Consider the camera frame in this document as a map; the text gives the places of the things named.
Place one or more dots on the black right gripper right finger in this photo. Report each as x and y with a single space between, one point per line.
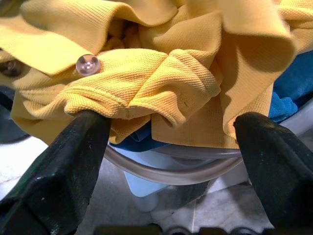
281 171

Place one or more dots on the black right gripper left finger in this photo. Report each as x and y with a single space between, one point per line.
53 176

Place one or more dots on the grey laundry basket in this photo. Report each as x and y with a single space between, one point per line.
171 173

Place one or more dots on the blue cloth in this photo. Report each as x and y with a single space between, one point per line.
288 93

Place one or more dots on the yellow polo shirt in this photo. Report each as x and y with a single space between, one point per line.
171 80

